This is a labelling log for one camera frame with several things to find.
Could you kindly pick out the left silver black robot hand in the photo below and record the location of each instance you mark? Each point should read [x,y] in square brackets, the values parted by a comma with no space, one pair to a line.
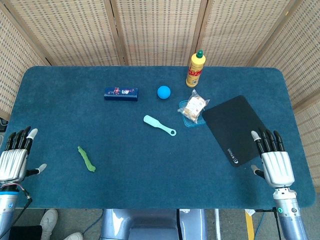
[12,162]

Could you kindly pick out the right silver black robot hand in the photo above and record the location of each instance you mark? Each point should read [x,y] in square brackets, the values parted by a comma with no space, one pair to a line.
[276,166]

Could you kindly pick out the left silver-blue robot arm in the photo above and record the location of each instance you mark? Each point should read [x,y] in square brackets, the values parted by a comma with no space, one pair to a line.
[6,212]

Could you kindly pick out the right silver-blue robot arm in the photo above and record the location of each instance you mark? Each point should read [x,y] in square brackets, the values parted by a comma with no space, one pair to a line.
[290,220]

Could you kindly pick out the black mouse pad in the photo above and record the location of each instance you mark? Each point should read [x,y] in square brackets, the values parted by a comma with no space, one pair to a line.
[232,125]

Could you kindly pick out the white sneaker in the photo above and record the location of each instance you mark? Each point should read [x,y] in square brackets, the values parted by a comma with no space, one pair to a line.
[73,236]
[48,222]

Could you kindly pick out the white table leg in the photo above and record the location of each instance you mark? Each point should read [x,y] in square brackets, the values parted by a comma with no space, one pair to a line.
[218,225]

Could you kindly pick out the woven bamboo screen panel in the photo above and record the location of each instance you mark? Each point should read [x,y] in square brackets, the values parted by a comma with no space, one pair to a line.
[70,30]
[15,62]
[240,32]
[305,75]
[160,30]

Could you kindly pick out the blue plastic lid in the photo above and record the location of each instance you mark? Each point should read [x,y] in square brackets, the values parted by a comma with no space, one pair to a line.
[188,122]

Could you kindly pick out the clear snack bag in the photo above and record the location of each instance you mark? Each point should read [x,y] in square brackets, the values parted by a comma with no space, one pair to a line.
[193,107]

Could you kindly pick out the yellow bottle green cap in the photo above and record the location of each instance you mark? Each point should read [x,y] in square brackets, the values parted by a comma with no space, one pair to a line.
[194,71]

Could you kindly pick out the light teal plastic brush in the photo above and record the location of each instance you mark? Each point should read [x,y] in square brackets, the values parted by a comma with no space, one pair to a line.
[157,125]

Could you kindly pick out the blue carpet table cover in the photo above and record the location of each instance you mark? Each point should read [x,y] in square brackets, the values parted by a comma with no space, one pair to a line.
[150,162]

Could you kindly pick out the dark blue printed box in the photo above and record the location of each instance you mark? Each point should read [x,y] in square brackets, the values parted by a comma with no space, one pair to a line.
[121,94]

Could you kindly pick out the blue foam ball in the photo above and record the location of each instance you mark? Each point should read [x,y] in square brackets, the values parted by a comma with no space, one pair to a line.
[164,92]

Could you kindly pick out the silver-blue robot torso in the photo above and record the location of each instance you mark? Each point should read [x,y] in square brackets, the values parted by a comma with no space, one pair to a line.
[150,225]

